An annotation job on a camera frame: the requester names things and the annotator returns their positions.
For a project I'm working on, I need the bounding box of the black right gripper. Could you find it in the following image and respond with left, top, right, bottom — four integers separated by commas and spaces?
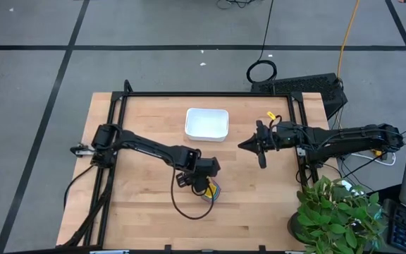
237, 120, 301, 170

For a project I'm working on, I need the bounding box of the purple measuring cup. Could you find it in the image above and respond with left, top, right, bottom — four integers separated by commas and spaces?
200, 178, 223, 203

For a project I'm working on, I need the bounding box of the blue measuring cup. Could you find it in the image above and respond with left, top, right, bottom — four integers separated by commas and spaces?
202, 179, 221, 202

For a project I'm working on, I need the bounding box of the white plastic basket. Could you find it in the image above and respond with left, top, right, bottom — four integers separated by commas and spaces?
184, 107, 230, 143

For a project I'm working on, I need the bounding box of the black plant pot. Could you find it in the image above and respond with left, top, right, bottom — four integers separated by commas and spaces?
287, 211, 307, 245

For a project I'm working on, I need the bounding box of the green potted plant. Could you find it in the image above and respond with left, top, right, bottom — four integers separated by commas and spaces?
293, 175, 390, 254

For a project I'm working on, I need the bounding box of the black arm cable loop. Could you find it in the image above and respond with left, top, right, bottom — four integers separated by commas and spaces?
169, 165, 217, 221

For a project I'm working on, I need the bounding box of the black table frame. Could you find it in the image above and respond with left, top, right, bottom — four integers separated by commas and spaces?
56, 79, 321, 254

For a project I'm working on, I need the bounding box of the white cable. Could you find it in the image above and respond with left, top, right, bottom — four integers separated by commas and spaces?
349, 150, 398, 167

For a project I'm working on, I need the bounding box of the long black cable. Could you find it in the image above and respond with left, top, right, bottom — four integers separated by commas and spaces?
245, 0, 278, 85

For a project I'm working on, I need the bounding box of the silver metal bracket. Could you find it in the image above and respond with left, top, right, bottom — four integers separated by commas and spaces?
70, 143, 95, 157

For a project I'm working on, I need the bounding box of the black base cable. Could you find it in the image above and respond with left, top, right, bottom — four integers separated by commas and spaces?
63, 163, 97, 210

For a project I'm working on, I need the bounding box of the black cable bundle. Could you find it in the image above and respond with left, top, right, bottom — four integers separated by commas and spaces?
216, 0, 264, 11

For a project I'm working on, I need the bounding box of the yellow cable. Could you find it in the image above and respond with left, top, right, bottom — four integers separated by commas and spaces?
336, 0, 362, 80

